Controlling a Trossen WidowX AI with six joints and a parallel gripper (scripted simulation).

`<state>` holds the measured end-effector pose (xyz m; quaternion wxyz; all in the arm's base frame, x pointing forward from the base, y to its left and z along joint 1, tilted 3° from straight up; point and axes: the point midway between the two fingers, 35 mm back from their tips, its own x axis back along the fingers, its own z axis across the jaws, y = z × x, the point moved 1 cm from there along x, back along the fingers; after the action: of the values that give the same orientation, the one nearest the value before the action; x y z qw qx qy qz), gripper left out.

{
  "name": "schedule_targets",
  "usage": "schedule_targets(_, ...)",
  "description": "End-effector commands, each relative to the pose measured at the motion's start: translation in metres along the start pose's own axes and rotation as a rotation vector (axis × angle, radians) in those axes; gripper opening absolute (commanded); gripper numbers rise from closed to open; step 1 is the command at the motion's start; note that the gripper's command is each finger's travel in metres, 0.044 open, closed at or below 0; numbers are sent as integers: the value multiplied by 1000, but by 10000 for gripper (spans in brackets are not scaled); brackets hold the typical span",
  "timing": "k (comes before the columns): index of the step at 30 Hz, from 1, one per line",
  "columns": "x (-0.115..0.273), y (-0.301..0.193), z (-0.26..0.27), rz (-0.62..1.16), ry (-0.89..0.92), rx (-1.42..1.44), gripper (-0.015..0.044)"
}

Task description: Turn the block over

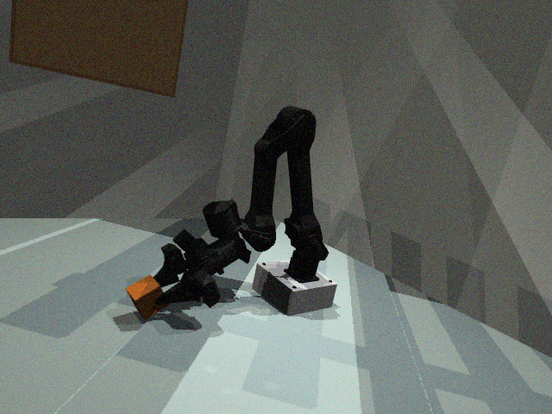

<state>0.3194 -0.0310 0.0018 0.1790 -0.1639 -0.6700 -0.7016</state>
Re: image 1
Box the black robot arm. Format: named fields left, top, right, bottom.
left=172, top=106, right=329, bottom=283

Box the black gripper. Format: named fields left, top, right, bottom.
left=154, top=243, right=227, bottom=307

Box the orange block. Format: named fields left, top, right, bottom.
left=126, top=274, right=169, bottom=320

